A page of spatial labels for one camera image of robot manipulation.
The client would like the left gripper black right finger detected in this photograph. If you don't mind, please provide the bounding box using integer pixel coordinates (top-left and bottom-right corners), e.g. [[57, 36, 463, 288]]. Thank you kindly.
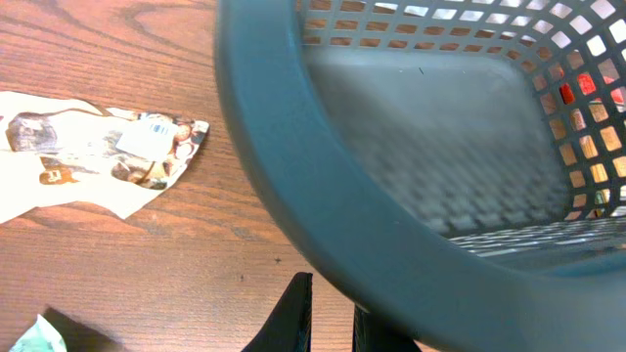
[[352, 306, 421, 352]]

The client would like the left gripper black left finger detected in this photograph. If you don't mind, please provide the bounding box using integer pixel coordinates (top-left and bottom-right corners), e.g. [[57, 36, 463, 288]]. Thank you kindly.
[[243, 272, 313, 352]]

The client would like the grey plastic mesh basket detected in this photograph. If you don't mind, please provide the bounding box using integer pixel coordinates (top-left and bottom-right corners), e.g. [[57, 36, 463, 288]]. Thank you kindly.
[[215, 0, 625, 351]]

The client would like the kraft paper snack bag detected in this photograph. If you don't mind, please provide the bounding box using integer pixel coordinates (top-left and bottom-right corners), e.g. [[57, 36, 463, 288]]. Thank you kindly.
[[1, 91, 210, 222]]

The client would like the teal wet wipe packet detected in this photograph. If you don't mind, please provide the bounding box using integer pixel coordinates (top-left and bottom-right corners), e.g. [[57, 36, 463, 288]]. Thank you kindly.
[[9, 315, 67, 352]]

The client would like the orange and tan cracker packet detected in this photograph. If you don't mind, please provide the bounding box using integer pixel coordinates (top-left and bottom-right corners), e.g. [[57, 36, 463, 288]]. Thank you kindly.
[[550, 72, 625, 220]]

